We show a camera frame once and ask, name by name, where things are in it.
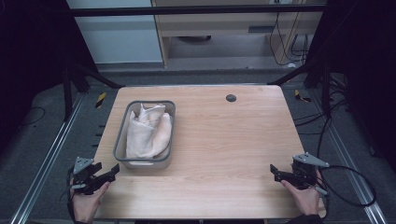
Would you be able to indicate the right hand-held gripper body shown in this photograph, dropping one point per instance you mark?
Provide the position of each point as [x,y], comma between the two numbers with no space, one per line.
[306,172]

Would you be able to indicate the person's left hand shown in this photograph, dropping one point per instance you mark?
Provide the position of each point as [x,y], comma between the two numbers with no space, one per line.
[85,205]

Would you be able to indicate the dark round table grommet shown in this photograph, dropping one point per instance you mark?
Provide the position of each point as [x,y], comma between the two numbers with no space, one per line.
[231,98]

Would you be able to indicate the aluminium floor rail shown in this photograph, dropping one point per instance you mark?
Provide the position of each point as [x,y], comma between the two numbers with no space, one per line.
[46,158]
[348,161]

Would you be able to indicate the black horizontal frame bar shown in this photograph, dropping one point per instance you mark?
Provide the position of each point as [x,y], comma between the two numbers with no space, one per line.
[186,10]

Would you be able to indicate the black metal stand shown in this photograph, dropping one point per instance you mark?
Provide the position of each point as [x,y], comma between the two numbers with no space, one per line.
[323,87]
[77,77]

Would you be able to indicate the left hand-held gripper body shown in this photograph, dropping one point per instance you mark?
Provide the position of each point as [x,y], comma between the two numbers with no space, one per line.
[83,174]

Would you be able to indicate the grey plastic basket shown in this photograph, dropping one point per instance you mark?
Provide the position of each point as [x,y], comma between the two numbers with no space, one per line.
[121,155]

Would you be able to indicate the white cabinet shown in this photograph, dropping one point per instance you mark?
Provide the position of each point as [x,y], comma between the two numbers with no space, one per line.
[118,37]

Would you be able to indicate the light wooden desk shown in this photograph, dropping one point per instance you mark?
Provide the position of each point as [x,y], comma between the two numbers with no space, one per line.
[218,23]

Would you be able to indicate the person's right hand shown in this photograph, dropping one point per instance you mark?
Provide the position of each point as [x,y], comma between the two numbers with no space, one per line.
[305,199]

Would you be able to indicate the yellow black tape strip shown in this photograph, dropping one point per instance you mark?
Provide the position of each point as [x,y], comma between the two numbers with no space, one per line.
[301,97]
[100,99]

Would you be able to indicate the cream crumpled cloth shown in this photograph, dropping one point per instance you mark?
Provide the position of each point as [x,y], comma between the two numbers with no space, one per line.
[146,133]

